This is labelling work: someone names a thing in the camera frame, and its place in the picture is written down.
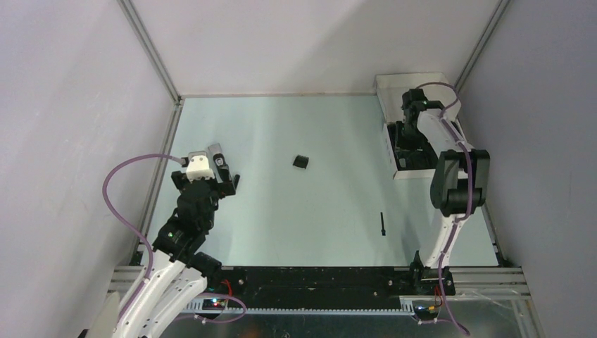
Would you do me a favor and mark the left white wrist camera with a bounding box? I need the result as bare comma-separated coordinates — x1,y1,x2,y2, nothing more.
183,151,215,182

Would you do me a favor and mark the silver black hair clipper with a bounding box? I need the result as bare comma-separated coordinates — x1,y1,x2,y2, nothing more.
208,143,232,182

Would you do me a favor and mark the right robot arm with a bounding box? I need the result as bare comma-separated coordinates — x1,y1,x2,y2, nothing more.
394,87,490,271

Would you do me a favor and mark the white storage box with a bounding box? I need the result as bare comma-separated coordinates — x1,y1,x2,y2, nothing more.
375,73,457,180

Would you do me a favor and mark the black cleaning brush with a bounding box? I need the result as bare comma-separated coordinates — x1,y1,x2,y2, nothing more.
379,211,387,237

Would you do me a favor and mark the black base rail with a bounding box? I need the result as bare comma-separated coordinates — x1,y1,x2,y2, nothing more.
207,267,455,311

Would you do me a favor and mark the black clipper comb guard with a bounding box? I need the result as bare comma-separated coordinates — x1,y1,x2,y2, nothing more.
292,155,309,169

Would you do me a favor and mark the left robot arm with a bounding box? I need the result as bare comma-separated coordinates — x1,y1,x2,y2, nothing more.
113,169,240,337

